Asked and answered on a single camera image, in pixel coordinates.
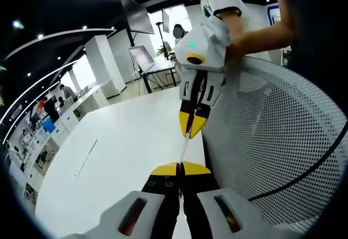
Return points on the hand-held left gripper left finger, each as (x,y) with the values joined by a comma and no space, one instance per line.
(130,217)

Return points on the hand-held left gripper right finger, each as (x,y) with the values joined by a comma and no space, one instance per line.
(217,222)

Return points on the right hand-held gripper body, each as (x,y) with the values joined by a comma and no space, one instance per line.
(206,49)

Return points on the clear resealable plastic bag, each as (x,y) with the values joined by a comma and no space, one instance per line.
(185,148)

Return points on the person's right hand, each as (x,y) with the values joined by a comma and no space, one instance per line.
(237,46)

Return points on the white desk with black legs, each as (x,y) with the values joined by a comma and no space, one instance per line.
(160,66)

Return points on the black screen stand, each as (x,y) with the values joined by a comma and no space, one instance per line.
(162,40)

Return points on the green potted plant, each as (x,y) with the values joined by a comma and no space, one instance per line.
(161,50)

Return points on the small hanging screen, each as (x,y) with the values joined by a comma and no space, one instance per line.
(166,20)

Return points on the computer monitor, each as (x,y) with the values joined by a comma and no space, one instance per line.
(141,58)

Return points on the large hanging screen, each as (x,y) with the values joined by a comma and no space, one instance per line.
(137,15)

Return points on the person's dark shirt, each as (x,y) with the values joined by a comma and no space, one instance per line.
(318,32)

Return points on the long white counter cabinets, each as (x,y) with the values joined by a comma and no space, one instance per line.
(68,119)

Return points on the blue storage box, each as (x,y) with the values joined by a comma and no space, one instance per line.
(49,125)

